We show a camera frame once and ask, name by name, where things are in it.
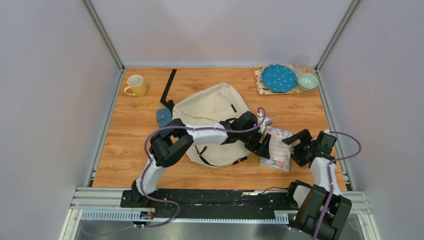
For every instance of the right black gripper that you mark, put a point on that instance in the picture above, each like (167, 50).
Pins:
(303, 135)

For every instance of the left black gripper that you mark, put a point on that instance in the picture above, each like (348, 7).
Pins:
(263, 150)

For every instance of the floral cover notebook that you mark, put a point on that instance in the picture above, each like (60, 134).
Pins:
(280, 153)

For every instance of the beige canvas backpack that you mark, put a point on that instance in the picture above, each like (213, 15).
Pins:
(208, 107)

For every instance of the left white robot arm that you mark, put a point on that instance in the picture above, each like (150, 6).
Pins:
(167, 145)

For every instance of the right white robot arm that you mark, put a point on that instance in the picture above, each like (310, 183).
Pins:
(322, 209)

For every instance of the light green bowl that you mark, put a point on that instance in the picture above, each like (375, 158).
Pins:
(307, 82)

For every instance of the blue dotted plate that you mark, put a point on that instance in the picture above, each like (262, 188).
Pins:
(279, 78)

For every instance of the clear glass cup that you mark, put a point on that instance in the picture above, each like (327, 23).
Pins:
(299, 63)

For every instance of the floral tray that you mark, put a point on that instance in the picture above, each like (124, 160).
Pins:
(257, 70)

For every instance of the teal wallet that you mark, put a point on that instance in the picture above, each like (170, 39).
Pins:
(163, 117)

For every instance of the yellow mug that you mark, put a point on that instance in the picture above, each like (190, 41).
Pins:
(136, 86)

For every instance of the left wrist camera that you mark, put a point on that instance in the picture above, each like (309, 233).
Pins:
(263, 122)

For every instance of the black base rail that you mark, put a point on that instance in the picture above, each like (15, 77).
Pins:
(211, 204)

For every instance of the right aluminium frame post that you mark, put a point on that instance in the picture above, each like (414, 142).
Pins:
(354, 4)

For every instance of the aluminium frame post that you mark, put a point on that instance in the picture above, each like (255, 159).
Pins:
(354, 4)
(92, 12)

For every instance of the left aluminium frame post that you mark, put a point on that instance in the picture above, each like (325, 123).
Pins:
(92, 12)

